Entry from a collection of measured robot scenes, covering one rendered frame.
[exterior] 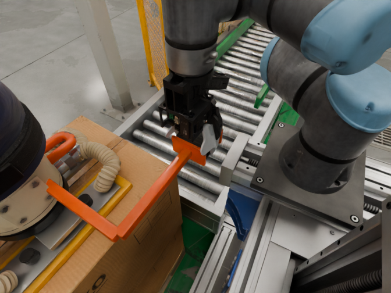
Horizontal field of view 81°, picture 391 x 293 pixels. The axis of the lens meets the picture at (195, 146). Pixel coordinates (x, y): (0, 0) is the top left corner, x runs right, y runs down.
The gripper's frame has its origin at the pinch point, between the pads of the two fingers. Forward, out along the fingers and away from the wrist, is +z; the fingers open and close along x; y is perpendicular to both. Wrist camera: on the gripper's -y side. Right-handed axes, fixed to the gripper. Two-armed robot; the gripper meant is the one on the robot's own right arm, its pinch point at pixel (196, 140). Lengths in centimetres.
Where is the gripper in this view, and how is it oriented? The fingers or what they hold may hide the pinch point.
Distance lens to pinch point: 52.1
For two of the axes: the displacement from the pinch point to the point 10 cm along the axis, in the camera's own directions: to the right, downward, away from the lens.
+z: -0.1, 6.4, 7.7
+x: 8.5, 4.1, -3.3
